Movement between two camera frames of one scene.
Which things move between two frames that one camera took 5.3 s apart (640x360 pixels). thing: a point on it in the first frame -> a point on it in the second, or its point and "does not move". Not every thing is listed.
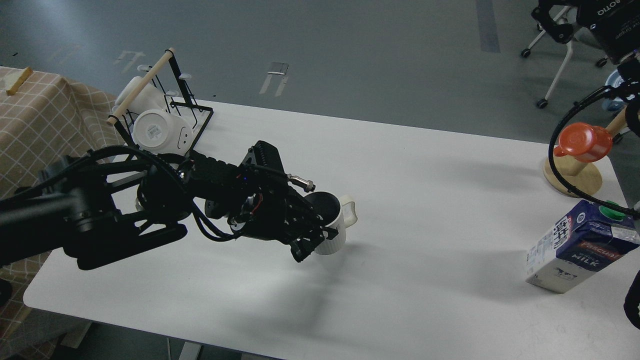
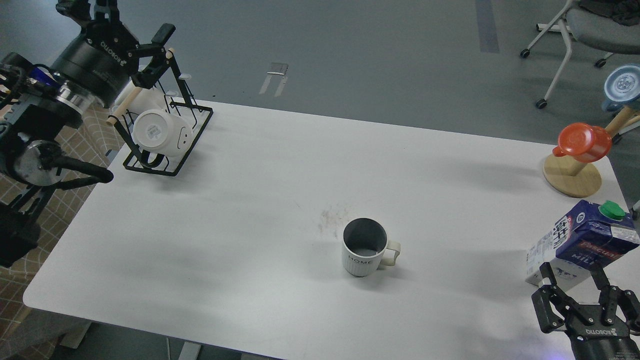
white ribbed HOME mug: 335,212 -> 366,248
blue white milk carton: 587,237 does not move
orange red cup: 586,142 does not move
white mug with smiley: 155,130 does not move
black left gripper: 257,198 -> 103,58
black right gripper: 615,24 -> 596,332
